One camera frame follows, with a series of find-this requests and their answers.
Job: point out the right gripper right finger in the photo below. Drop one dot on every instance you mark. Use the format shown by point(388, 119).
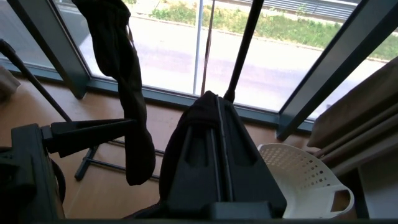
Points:
point(252, 186)

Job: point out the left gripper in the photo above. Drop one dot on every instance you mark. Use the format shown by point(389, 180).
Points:
point(31, 161)

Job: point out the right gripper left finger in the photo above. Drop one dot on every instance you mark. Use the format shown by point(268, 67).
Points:
point(192, 186)

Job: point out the black garment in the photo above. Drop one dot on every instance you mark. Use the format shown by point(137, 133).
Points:
point(180, 140)

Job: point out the black shorts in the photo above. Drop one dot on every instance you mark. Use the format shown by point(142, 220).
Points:
point(118, 62)

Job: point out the white laundry basket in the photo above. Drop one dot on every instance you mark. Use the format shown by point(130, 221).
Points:
point(298, 186)

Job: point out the black clothes rack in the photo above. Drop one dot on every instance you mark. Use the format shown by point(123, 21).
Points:
point(245, 40)

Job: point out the beige curtain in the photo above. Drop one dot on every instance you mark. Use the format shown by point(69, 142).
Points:
point(6, 84)

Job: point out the brown curtain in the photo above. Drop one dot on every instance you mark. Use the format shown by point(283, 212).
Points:
point(357, 109)

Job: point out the window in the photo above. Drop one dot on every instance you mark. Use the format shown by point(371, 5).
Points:
point(342, 46)

